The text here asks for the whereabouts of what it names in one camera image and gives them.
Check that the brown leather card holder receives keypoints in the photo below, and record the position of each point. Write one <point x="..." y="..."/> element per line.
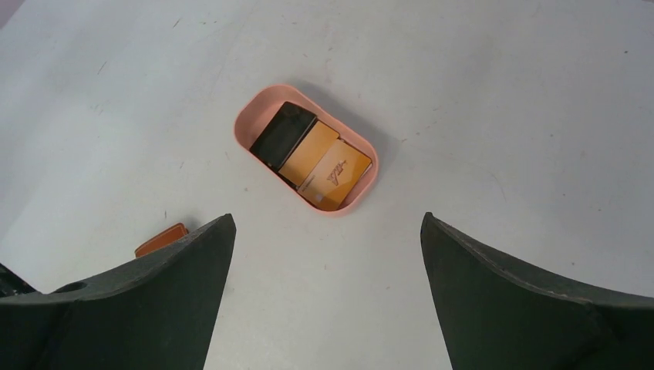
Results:
<point x="164" y="238"/>

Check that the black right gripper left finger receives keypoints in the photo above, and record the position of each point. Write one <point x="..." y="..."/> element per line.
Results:
<point x="157" y="311"/>

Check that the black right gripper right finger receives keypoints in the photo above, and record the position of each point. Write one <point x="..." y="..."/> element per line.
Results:
<point x="497" y="311"/>

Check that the gold VIP card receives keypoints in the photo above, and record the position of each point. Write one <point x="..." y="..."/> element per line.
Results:
<point x="334" y="176"/>

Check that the black card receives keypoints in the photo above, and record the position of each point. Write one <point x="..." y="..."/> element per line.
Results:
<point x="282" y="135"/>

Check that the pink oval plastic tray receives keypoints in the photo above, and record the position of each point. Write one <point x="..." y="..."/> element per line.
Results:
<point x="257" y="114"/>

